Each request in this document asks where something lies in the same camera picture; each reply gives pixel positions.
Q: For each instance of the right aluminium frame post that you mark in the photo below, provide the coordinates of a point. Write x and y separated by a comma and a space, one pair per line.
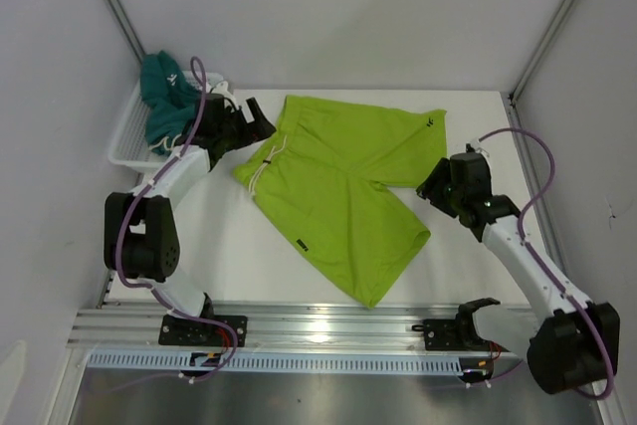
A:
548, 37

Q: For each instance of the lime green shorts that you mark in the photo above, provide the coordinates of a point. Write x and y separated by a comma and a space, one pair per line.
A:
325, 178

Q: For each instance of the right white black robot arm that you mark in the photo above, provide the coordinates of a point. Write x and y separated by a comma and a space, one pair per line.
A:
574, 341

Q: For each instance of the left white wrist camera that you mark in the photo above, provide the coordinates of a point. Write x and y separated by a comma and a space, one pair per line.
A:
222, 89

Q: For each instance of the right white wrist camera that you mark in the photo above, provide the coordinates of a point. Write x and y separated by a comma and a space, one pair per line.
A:
476, 146

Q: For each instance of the teal green shorts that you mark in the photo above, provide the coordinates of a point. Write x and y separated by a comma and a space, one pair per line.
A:
171, 99

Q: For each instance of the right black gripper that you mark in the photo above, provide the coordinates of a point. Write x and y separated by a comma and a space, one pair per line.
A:
425, 189

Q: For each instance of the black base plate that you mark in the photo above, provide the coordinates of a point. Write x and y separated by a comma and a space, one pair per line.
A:
447, 335
184, 332

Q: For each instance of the white slotted cable duct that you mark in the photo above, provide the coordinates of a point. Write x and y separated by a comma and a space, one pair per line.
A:
433, 365

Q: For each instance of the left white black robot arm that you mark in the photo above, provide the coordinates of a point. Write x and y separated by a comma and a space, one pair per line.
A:
141, 243

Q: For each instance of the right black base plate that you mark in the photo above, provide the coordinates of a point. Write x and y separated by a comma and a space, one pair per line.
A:
447, 335

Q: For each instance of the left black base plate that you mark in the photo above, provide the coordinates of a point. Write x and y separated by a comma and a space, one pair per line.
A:
184, 332

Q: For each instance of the aluminium mounting rail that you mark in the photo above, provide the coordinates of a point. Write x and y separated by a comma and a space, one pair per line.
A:
309, 328

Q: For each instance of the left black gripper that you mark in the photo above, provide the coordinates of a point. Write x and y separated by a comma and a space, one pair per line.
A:
258, 130

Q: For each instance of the aluminium frame post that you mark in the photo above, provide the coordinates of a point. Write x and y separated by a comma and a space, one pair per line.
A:
548, 37
114, 2

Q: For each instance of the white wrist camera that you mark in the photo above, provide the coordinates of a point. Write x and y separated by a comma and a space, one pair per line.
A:
476, 146
222, 89

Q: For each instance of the left aluminium frame post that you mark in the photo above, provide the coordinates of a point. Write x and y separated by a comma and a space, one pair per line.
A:
114, 2

